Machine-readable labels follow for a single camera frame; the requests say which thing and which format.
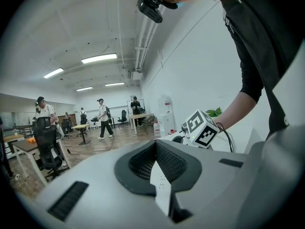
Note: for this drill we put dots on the light wooden desk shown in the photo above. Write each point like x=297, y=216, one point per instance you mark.
x=141, y=116
x=81, y=127

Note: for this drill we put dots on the white ceiling pipes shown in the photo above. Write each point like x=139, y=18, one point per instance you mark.
x=143, y=46

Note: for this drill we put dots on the green leafy plant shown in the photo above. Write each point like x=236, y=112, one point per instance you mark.
x=214, y=112

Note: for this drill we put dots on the person's right forearm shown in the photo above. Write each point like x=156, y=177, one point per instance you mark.
x=238, y=111

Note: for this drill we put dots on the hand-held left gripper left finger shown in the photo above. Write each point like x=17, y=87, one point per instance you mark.
x=100, y=180

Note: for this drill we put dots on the ceiling light panel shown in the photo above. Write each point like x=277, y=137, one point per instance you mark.
x=53, y=72
x=98, y=58
x=84, y=89
x=114, y=84

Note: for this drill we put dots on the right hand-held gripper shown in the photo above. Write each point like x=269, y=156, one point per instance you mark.
x=200, y=128

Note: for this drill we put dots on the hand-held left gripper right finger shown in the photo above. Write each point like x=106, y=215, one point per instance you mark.
x=214, y=187

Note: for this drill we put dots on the wooden desk white legs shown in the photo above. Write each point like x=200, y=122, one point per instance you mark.
x=26, y=148

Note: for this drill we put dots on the person's black garment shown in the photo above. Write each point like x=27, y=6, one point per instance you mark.
x=262, y=44

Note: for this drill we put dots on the black head camera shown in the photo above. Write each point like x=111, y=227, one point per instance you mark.
x=151, y=9

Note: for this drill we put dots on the clear water jug red cap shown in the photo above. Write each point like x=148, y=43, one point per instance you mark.
x=157, y=129

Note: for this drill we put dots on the orange object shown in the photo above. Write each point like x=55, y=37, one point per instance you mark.
x=31, y=140

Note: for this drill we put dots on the black office chair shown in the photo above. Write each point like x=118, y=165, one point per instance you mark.
x=47, y=142
x=123, y=118

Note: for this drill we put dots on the white water dispenser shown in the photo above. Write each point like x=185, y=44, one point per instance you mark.
x=166, y=118

